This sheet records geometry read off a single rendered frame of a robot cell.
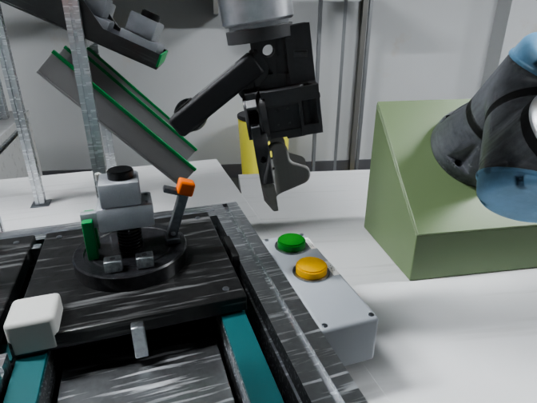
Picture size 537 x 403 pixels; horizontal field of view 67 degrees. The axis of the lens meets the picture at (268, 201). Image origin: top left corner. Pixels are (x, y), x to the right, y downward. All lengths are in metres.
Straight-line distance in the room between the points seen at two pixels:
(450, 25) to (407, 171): 3.28
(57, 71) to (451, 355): 0.69
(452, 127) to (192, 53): 2.91
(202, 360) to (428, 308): 0.36
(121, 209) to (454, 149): 0.52
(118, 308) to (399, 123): 0.56
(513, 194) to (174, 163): 0.51
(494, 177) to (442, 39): 3.43
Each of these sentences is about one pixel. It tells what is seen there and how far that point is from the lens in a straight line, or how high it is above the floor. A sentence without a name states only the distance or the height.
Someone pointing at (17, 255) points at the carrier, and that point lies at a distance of 0.64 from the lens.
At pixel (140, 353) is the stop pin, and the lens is 0.48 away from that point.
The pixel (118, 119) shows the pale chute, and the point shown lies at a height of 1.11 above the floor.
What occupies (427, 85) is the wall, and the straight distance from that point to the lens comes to 3.94.
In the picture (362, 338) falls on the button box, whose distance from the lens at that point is 0.48.
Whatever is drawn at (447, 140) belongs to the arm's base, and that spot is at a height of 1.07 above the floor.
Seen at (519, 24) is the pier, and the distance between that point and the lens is 4.07.
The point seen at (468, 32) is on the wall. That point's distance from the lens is 4.06.
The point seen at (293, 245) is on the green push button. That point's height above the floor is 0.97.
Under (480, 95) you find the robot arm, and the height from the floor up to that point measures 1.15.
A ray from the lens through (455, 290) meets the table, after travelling 0.74.
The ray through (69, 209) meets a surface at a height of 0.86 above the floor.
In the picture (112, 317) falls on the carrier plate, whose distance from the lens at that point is 0.47.
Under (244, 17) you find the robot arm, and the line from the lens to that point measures 0.43.
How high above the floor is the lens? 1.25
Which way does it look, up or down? 23 degrees down
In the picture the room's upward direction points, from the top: straight up
